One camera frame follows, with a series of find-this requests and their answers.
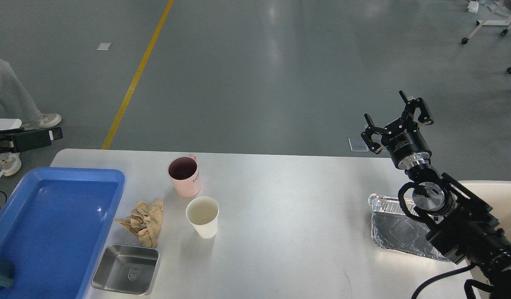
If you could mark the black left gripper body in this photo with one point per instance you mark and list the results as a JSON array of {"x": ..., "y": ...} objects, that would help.
[{"x": 21, "y": 140}]

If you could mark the square steel container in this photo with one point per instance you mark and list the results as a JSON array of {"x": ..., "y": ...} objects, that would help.
[{"x": 127, "y": 269}]

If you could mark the pink mug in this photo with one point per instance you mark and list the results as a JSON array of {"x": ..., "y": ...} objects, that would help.
[{"x": 184, "y": 173}]

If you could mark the aluminium foil tray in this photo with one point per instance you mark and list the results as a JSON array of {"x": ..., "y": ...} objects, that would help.
[{"x": 391, "y": 229}]

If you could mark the white bin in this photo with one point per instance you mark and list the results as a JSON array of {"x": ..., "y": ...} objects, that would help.
[{"x": 498, "y": 195}]

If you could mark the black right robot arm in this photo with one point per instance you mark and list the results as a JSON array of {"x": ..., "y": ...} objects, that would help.
[{"x": 460, "y": 223}]

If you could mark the person in grey trousers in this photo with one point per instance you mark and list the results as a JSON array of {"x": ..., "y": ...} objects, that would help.
[{"x": 19, "y": 104}]

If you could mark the blue plastic tray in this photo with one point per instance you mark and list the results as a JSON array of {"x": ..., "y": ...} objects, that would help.
[{"x": 53, "y": 229}]

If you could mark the white side table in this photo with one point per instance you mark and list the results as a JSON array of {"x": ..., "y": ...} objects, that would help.
[{"x": 2, "y": 122}]

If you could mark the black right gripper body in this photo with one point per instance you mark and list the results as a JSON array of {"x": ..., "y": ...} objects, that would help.
[{"x": 404, "y": 140}]

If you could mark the white wheeled frame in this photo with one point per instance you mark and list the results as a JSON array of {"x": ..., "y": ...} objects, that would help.
[{"x": 500, "y": 4}]

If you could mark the white paper cup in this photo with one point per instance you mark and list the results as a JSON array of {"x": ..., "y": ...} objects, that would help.
[{"x": 202, "y": 213}]

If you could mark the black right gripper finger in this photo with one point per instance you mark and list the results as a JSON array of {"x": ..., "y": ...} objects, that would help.
[
  {"x": 415, "y": 113},
  {"x": 369, "y": 131}
]

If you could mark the crumpled brown paper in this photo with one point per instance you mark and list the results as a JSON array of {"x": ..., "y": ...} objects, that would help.
[{"x": 145, "y": 222}]

